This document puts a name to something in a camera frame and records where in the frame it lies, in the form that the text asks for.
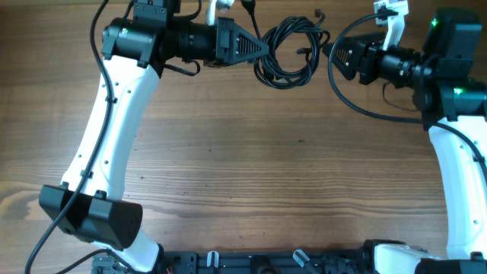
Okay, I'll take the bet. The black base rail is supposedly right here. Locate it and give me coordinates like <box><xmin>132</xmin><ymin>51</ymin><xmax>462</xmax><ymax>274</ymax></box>
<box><xmin>91</xmin><ymin>249</ymin><xmax>381</xmax><ymax>274</ymax></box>

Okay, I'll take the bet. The black cable bundle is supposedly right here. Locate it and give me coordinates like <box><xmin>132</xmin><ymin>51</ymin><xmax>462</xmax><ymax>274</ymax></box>
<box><xmin>240</xmin><ymin>0</ymin><xmax>331</xmax><ymax>91</ymax></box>

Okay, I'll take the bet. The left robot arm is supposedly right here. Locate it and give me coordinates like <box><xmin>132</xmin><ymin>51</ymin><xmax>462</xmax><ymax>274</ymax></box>
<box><xmin>39</xmin><ymin>0</ymin><xmax>269</xmax><ymax>273</ymax></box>

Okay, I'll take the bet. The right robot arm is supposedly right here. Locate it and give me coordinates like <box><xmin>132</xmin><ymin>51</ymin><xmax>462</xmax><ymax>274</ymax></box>
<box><xmin>323</xmin><ymin>1</ymin><xmax>486</xmax><ymax>273</ymax></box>

